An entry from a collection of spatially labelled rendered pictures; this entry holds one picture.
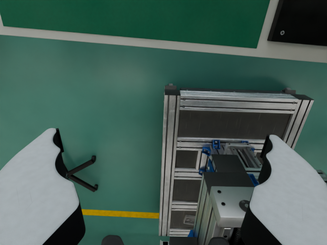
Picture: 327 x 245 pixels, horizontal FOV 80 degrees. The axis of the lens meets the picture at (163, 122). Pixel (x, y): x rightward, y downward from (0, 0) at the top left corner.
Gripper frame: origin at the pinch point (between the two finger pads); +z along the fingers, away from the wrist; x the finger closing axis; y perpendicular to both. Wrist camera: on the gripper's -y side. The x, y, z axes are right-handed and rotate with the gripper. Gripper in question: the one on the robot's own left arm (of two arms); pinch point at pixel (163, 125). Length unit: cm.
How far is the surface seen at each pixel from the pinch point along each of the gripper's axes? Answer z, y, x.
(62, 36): 40.3, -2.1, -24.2
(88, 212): 115, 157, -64
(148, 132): 115, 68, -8
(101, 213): 115, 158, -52
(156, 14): 40.1, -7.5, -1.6
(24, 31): 40, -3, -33
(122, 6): 40.1, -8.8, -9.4
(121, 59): 115, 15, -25
